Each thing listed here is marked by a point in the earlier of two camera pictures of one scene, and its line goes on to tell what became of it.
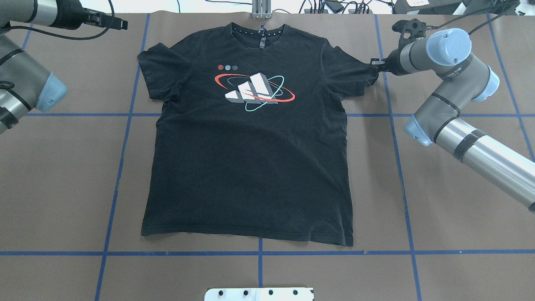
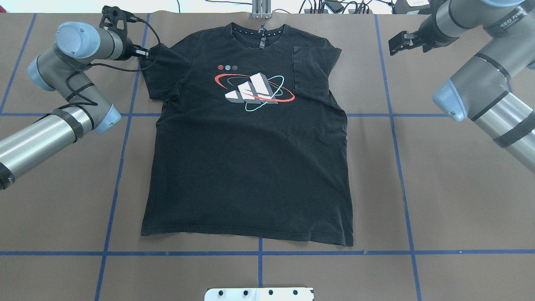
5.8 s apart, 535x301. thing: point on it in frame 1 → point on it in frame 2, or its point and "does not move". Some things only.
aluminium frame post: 261,9 does not move
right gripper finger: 376,61 → 403,37
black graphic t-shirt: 252,140 does not move
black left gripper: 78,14 → 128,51
